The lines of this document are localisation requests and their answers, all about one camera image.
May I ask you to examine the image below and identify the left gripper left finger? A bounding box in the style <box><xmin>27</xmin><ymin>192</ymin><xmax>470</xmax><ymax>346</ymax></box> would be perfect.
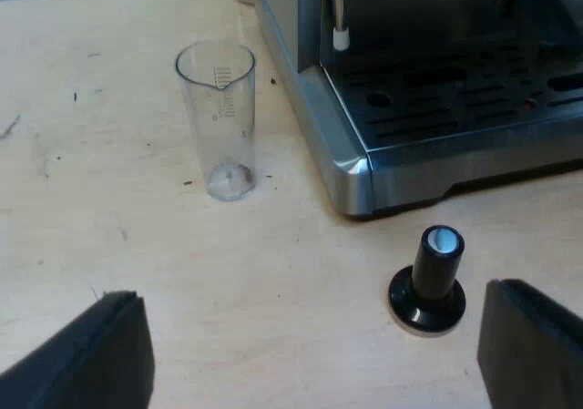
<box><xmin>0</xmin><ymin>291</ymin><xmax>155</xmax><ymax>409</ymax></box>

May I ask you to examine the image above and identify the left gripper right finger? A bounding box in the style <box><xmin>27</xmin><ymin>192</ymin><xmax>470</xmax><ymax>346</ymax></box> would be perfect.
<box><xmin>476</xmin><ymin>279</ymin><xmax>583</xmax><ymax>409</ymax></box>

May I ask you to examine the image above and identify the steel espresso machine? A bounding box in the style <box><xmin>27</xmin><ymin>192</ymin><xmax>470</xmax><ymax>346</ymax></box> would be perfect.
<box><xmin>253</xmin><ymin>0</ymin><xmax>583</xmax><ymax>220</ymax></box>

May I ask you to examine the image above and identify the small black tamper with knob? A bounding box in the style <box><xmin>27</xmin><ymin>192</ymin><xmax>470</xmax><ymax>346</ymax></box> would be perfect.
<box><xmin>388</xmin><ymin>224</ymin><xmax>467</xmax><ymax>340</ymax></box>

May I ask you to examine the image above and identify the clear measuring glass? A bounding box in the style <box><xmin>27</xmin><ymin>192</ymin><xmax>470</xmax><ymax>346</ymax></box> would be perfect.
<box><xmin>174</xmin><ymin>41</ymin><xmax>258</xmax><ymax>202</ymax></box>

